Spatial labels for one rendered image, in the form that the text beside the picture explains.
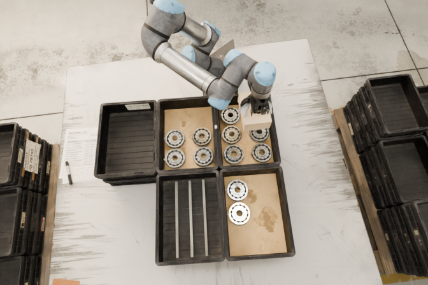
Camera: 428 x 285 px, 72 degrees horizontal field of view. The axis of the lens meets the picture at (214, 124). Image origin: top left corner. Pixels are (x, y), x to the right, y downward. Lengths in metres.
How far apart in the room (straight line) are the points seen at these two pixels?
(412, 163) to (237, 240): 1.36
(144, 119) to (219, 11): 1.81
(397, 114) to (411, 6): 1.66
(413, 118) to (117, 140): 1.88
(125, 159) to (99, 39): 1.82
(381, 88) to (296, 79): 0.68
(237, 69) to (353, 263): 1.13
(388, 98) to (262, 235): 1.34
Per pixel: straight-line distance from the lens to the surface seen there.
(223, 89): 1.07
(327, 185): 1.73
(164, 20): 1.23
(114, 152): 1.64
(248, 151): 1.55
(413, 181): 2.31
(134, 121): 1.68
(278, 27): 3.10
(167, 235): 1.50
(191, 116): 1.62
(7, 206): 2.39
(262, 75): 1.01
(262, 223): 1.49
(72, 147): 1.90
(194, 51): 1.60
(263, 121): 1.29
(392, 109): 2.31
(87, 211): 1.76
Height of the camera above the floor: 2.30
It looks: 67 degrees down
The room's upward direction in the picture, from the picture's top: 4 degrees counter-clockwise
